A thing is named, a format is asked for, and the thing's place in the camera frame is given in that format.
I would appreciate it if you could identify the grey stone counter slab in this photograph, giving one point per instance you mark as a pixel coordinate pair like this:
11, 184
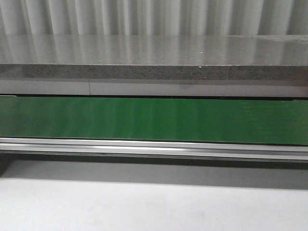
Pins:
278, 58

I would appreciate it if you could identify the white pleated curtain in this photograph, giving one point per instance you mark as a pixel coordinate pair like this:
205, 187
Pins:
154, 17

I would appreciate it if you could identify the green conveyor belt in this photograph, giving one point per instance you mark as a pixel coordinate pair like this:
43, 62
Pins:
161, 119

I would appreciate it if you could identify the aluminium conveyor front rail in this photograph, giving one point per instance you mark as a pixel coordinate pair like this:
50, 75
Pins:
151, 149

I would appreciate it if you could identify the white conveyor rear rail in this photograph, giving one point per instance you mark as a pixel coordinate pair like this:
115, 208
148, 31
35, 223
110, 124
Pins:
189, 88

